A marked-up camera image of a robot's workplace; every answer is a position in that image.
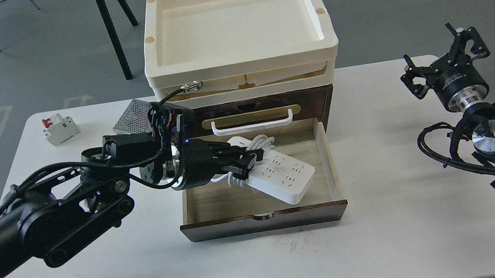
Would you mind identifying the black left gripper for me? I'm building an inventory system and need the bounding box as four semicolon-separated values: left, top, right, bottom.
171;138;264;191

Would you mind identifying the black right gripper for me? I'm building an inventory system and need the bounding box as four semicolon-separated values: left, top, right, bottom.
393;16;495;119

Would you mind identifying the white power strip with cable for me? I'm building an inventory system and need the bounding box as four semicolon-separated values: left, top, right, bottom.
211;134;315;205

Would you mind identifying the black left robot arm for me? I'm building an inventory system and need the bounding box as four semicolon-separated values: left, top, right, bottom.
0;98;264;278

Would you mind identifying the dark wooden cabinet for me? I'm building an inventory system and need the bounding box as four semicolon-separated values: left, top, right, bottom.
185;84;334;142

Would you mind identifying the open wooden drawer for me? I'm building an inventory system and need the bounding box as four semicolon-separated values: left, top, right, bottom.
180;118;348;242

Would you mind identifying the silver mesh power supply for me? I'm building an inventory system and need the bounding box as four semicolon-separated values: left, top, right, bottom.
113;98;152;135

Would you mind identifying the cream plastic stacked tray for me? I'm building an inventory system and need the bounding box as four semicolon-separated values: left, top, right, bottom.
143;0;339;109

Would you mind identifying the white drawer handle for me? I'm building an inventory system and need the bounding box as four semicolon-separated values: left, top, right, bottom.
211;108;294;136

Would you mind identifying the white circuit breaker red switch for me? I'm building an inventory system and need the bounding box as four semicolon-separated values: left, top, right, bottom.
41;113;80;146

